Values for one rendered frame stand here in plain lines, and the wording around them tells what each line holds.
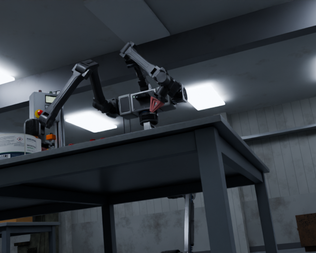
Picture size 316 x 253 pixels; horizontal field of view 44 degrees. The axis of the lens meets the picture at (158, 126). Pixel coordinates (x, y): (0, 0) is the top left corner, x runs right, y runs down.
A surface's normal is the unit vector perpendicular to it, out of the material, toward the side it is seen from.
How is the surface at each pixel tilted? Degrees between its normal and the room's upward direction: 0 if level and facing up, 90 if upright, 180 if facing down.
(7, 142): 90
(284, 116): 90
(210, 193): 90
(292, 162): 90
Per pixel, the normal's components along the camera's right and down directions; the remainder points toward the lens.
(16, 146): 0.39, -0.29
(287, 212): -0.36, -0.22
